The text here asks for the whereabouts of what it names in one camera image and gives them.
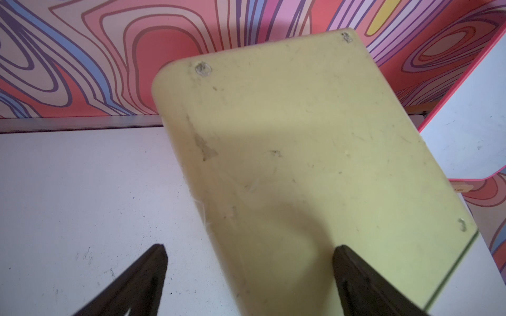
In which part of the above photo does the yellow green drawer cabinet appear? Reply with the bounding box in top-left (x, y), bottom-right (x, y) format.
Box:
top-left (152, 28), bottom-right (478, 315)

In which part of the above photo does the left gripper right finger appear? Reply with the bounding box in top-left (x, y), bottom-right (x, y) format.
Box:
top-left (332, 245), bottom-right (426, 316)

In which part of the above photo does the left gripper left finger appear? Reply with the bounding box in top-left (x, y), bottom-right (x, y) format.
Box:
top-left (75, 244), bottom-right (168, 315)

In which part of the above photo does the pink framed whiteboard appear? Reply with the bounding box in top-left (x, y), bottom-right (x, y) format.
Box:
top-left (419, 26), bottom-right (505, 180)

